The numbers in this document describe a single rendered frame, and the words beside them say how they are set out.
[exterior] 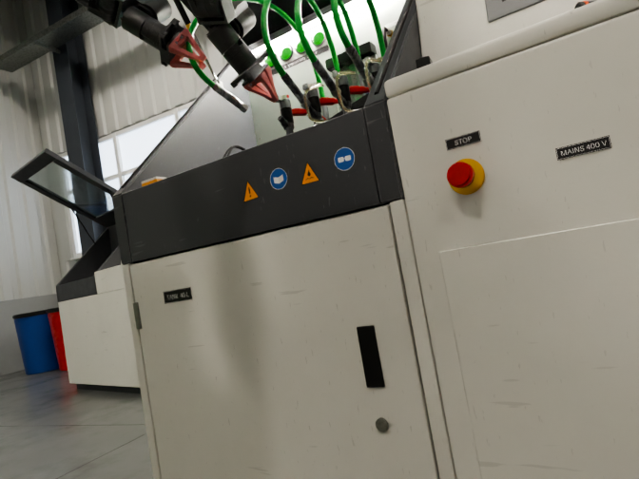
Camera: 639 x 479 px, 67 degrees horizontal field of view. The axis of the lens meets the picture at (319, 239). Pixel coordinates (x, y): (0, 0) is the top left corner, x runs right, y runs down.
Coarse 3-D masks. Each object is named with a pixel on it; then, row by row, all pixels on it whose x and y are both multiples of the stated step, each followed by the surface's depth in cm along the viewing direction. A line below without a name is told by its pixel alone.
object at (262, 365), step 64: (192, 256) 99; (256, 256) 90; (320, 256) 83; (384, 256) 76; (192, 320) 99; (256, 320) 91; (320, 320) 83; (384, 320) 77; (192, 384) 100; (256, 384) 91; (320, 384) 84; (384, 384) 77; (192, 448) 101; (256, 448) 92; (320, 448) 84; (384, 448) 78
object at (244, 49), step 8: (240, 40) 106; (232, 48) 105; (240, 48) 106; (248, 48) 107; (224, 56) 107; (232, 56) 106; (240, 56) 106; (248, 56) 107; (264, 56) 110; (232, 64) 108; (240, 64) 107; (248, 64) 107; (256, 64) 107; (240, 72) 108; (240, 80) 110
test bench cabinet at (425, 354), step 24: (336, 216) 83; (408, 240) 74; (408, 264) 74; (408, 288) 75; (144, 360) 108; (432, 360) 73; (144, 384) 108; (432, 384) 73; (144, 408) 108; (432, 408) 73; (432, 432) 74
